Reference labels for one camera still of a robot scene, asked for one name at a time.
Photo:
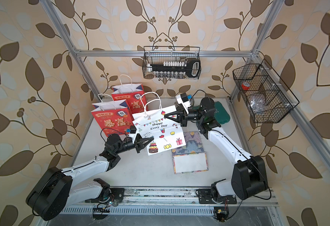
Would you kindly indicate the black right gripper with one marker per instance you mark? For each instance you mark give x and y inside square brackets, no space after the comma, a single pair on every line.
[182,118]

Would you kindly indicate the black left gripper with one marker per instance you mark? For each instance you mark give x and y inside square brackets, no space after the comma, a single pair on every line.
[139,141]

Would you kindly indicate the white Happy Every Day bag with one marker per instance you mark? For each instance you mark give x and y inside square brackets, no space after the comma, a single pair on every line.
[167,134]

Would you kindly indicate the red paper bag front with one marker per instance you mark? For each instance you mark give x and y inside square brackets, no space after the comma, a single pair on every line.
[113,117]

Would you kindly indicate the red paper bag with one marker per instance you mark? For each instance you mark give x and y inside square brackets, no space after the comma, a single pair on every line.
[113,117]
[132,93]

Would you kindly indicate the floral painted paper bag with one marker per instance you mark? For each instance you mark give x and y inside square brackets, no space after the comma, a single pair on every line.
[190,158]

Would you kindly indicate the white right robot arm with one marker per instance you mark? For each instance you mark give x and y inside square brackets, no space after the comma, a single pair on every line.
[249,174]

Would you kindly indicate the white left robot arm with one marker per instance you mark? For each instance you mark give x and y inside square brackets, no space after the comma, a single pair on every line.
[60,188]

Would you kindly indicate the red paper bag rear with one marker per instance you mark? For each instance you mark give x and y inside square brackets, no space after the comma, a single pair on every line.
[132,93]

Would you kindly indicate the clear plastic bag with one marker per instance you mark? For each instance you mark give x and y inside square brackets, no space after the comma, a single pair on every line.
[257,103]

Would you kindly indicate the green plastic tool case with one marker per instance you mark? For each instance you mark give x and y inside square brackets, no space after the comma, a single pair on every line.
[220,113]

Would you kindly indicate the black socket set holder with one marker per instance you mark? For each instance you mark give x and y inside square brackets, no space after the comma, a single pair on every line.
[187,69]

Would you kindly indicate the red tape roll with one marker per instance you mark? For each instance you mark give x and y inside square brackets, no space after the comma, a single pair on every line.
[245,86]

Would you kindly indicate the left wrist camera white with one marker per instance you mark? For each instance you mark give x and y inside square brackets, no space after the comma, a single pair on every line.
[131,132]

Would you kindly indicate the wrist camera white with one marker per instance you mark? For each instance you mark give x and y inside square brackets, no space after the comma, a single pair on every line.
[131,132]
[183,104]

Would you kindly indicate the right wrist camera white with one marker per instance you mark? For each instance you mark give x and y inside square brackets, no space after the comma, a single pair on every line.
[183,104]

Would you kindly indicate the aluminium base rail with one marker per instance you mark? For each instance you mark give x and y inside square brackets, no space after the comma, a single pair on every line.
[168,201]

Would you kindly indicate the black wire basket back wall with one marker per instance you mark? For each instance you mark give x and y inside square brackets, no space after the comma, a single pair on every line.
[157,54]

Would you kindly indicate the black wire basket wall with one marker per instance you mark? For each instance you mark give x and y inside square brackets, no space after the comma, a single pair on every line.
[157,54]
[280,100]

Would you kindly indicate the black wire basket right wall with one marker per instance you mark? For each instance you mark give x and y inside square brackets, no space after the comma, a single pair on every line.
[280,100]

